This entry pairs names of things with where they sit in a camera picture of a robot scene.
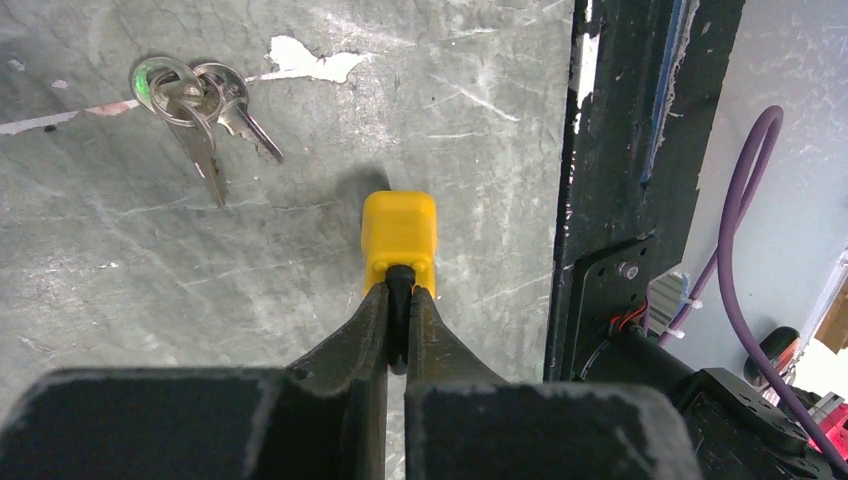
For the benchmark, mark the yellow padlock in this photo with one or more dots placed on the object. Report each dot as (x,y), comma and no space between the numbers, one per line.
(399,239)

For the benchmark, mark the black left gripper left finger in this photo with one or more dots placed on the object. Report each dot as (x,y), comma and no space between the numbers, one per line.
(321,417)

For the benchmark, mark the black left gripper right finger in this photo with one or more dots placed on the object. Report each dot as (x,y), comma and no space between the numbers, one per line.
(462,421)

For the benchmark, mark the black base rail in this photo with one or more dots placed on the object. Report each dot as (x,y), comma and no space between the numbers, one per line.
(645,81)

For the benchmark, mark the keys of yellow padlock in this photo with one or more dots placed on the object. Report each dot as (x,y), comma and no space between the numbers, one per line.
(191,100)

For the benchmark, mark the aluminium extrusion frame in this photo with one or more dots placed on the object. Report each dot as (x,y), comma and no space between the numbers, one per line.
(814,364)

